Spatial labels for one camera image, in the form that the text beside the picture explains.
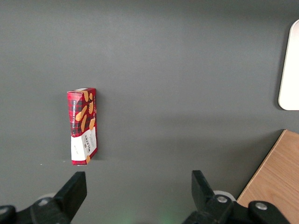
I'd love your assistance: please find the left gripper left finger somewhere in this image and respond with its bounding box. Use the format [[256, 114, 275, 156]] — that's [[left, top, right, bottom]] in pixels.
[[0, 171, 88, 224]]

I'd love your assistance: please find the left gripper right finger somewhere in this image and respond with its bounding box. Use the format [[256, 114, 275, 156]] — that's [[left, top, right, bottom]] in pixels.
[[182, 170, 290, 224]]

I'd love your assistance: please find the wooden drawer cabinet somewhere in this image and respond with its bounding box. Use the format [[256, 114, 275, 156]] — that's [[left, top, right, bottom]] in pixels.
[[236, 129, 299, 224]]

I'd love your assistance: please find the red tartan shortbread box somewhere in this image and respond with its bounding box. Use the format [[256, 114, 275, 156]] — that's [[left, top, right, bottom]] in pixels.
[[67, 87, 98, 166]]

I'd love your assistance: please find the beige plastic tray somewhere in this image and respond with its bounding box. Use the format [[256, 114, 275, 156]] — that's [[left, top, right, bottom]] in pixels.
[[278, 20, 299, 111]]

